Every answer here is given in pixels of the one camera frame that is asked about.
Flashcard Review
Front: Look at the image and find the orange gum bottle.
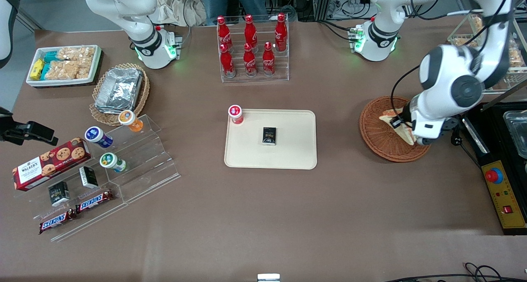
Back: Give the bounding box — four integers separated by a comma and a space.
118, 110, 144, 133

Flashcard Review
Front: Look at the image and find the cream plastic tray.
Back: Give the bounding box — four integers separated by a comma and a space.
224, 109, 318, 170

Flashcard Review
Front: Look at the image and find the black floor cable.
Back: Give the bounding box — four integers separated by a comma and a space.
383, 262, 527, 282

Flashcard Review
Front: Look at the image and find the triangular sandwich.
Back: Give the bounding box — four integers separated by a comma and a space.
379, 109, 416, 146

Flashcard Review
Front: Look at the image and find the red gum bottle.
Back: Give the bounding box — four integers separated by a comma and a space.
228, 105, 244, 125

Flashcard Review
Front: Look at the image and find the clear bag of snacks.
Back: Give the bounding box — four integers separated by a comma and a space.
46, 61, 81, 80
57, 47, 96, 61
78, 60, 96, 79

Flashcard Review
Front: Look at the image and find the clear acrylic bottle rack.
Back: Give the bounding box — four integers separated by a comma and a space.
216, 14, 290, 83

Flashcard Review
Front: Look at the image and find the red cola bottle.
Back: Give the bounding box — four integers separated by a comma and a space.
220, 43, 236, 78
275, 13, 288, 53
243, 43, 257, 77
244, 14, 258, 50
262, 42, 275, 77
217, 16, 232, 52

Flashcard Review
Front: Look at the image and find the purple gum bottle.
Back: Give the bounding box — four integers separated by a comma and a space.
84, 126, 114, 149

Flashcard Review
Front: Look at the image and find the beige cloth bag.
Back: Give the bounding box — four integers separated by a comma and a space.
154, 0, 206, 27

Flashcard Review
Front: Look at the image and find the Snickers chocolate bar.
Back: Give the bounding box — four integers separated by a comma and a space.
75, 189, 114, 214
39, 208, 77, 235

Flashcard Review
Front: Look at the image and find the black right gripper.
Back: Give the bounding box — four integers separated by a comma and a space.
0, 107, 58, 146

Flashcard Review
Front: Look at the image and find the brown wicker basket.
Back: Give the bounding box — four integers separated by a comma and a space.
359, 96, 432, 163

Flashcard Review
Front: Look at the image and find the stack of foil trays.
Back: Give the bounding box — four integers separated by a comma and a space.
95, 67, 143, 114

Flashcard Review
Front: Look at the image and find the black appliance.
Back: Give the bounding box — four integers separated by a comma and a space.
463, 101, 527, 235

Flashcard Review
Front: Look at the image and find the person in blue jeans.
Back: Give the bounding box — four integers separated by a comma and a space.
200, 0, 268, 26

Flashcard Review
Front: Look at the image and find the white plastic bin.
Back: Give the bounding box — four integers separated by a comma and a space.
26, 45, 103, 87

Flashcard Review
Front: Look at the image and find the green gum bottle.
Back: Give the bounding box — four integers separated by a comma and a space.
99, 153, 127, 173

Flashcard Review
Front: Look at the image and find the yellow emergency stop box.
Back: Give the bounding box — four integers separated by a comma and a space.
482, 161, 527, 230

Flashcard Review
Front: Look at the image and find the black tissue pack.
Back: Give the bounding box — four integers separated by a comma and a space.
261, 127, 277, 146
48, 181, 70, 207
79, 166, 99, 189

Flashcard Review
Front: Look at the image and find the clear plastic container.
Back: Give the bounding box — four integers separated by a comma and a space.
503, 110, 527, 159

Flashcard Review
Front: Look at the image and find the light wicker basket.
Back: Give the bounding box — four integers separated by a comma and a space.
89, 63, 150, 127

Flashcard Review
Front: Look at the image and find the acrylic rack with snack bags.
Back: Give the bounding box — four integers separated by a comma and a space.
448, 10, 527, 94

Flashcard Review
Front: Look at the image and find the clear acrylic stepped shelf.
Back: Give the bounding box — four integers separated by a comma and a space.
16, 114, 181, 242

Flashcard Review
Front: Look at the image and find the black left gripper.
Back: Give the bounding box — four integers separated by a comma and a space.
390, 100, 414, 128

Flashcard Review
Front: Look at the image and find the red Walkers cookie box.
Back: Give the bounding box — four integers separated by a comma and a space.
12, 137, 92, 191

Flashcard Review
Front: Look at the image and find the yellow snack packet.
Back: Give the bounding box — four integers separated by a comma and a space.
31, 59, 45, 81

